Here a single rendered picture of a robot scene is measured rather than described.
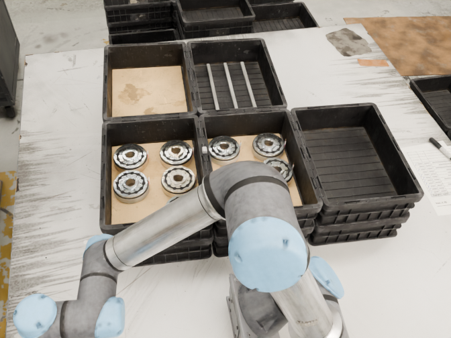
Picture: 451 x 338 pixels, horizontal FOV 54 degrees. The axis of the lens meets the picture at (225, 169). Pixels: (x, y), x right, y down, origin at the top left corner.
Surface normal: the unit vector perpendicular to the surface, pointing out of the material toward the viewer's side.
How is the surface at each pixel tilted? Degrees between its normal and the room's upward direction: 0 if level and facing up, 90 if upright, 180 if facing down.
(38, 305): 1
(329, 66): 0
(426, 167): 0
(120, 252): 51
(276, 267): 76
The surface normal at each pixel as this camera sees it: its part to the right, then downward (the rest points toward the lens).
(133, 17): 0.24, 0.75
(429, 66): 0.08, -0.64
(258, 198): -0.11, -0.71
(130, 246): -0.35, 0.11
